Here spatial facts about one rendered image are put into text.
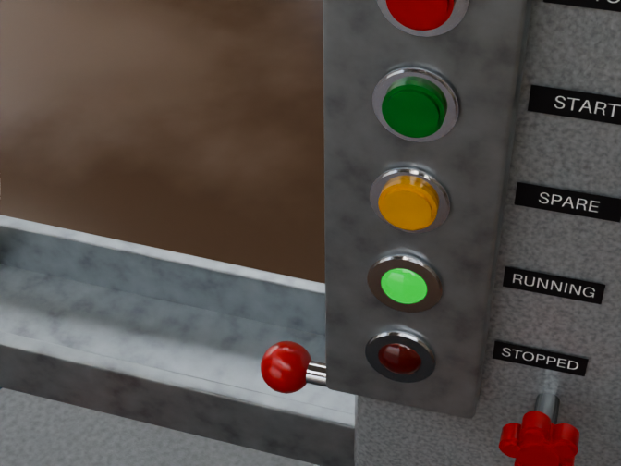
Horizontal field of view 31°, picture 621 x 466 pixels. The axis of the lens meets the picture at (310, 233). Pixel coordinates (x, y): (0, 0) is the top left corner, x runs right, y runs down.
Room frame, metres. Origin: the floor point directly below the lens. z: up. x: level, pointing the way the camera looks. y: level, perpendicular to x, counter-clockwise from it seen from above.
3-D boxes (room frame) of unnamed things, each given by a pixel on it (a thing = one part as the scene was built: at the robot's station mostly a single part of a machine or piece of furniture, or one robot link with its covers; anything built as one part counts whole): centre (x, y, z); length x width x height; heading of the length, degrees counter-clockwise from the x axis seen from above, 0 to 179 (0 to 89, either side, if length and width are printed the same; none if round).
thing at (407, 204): (0.37, -0.04, 1.35); 0.03 x 0.01 x 0.03; 73
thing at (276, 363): (0.45, -0.01, 1.15); 0.08 x 0.03 x 0.03; 73
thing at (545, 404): (0.35, -0.11, 1.22); 0.04 x 0.04 x 0.04; 73
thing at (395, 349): (0.37, -0.04, 1.25); 0.02 x 0.01 x 0.02; 73
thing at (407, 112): (0.37, -0.04, 1.40); 0.03 x 0.01 x 0.03; 73
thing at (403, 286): (0.37, -0.04, 1.30); 0.02 x 0.01 x 0.02; 73
